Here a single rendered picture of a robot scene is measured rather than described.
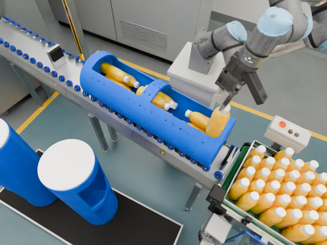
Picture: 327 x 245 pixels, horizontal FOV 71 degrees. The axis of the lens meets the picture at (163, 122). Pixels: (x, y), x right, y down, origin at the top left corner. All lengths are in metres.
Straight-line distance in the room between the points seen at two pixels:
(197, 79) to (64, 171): 0.87
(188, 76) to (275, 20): 0.82
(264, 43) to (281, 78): 2.73
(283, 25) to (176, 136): 0.69
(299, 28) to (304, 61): 3.08
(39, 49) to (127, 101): 1.06
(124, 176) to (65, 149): 1.08
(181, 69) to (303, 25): 0.82
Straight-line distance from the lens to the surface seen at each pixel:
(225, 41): 1.28
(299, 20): 0.78
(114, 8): 3.12
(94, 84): 1.36
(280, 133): 1.39
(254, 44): 0.70
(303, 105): 3.24
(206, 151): 1.11
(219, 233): 1.33
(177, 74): 1.41
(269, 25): 0.67
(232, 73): 0.78
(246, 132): 2.68
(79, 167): 1.25
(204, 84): 1.38
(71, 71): 1.83
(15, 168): 1.63
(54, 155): 1.32
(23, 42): 2.23
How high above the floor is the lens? 2.13
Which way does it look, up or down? 56 degrees down
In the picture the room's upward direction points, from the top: 3 degrees clockwise
